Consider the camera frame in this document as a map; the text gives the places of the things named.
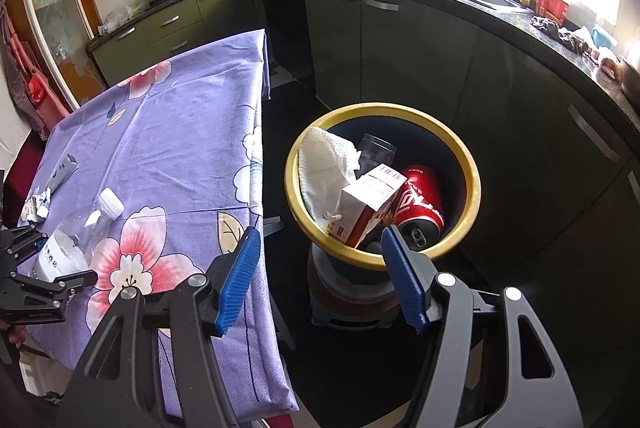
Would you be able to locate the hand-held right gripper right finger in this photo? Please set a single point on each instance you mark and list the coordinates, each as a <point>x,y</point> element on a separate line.
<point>405,278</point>

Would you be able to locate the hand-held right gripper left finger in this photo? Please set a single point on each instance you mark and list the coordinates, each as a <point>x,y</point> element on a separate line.
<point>240,278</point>

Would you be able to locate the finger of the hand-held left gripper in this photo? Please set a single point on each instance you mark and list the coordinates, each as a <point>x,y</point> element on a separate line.
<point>40,295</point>
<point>22,243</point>

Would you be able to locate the clear plastic bottle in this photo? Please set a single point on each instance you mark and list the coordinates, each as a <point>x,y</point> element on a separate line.
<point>75,238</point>

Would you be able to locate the red soda can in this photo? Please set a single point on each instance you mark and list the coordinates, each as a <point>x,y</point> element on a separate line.
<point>425,203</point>

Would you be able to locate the cardboard box with barcode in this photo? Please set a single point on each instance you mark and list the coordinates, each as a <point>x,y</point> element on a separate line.
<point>360,203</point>

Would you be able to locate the yellow-rimmed trash bin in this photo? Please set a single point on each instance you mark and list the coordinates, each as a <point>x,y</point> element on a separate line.
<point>472,188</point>

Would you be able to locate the clear plastic cup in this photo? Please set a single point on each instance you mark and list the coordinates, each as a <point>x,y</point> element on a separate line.
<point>377,151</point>

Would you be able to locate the white paper towel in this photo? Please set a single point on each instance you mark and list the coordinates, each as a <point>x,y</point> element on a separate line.
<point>325,168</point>

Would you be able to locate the crumpled snack wrapper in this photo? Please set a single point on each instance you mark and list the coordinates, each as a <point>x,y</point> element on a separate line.
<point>37,205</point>

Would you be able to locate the stacked round basins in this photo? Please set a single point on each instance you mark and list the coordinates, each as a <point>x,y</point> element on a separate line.
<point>345,293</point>

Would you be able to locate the grey plastic stool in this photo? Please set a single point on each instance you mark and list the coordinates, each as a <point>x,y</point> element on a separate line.
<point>350,322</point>

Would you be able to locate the long white sachet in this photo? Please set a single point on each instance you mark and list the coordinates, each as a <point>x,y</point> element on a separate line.
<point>64,171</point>

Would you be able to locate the red checked cloth bag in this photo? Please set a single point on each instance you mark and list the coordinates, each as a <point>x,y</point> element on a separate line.
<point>30,93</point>

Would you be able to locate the purple floral tablecloth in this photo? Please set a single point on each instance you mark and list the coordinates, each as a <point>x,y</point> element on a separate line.
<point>175,133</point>

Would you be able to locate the dark green sink cabinet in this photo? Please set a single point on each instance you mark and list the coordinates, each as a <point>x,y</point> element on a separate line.
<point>425,53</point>

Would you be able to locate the glass panel door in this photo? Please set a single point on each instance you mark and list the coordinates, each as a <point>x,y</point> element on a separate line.
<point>55,18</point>

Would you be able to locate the clear plastic bag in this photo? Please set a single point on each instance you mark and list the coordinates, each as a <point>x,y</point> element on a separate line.
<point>120,18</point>

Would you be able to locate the green drawer cabinet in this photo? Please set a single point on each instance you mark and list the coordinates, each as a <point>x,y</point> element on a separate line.
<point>150,28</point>

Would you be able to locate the black kitchen countertop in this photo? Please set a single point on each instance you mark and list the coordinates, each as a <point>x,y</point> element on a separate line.
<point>575,63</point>

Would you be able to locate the dark cloth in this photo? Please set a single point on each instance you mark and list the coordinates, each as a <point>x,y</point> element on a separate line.
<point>560,31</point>

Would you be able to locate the red plastic basket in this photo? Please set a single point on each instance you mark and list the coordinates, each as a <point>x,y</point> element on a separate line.
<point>550,3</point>

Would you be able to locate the teal plastic container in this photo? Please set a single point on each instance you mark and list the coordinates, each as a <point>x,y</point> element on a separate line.
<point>605,37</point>

